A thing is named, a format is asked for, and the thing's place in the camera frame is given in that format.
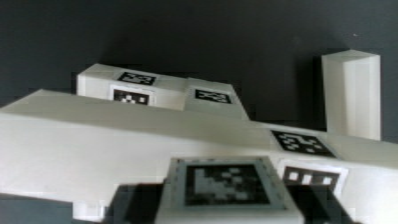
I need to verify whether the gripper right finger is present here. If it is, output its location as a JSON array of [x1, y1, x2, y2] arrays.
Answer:
[[289, 185, 362, 224]]

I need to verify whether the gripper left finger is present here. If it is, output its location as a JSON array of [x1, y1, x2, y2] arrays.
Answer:
[[103, 183, 163, 224]]

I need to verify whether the small white tag cube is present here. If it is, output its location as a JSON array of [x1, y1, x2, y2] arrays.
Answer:
[[154, 157, 304, 224]]

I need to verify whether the white chair back frame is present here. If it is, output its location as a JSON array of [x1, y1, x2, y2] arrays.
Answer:
[[0, 90, 398, 224]]

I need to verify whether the white chair leg block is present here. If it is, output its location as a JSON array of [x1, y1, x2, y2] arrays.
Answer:
[[183, 78, 249, 120], [76, 64, 186, 110]]

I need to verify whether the white L-shaped fence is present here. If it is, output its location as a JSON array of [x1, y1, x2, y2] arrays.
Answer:
[[321, 50, 382, 140]]

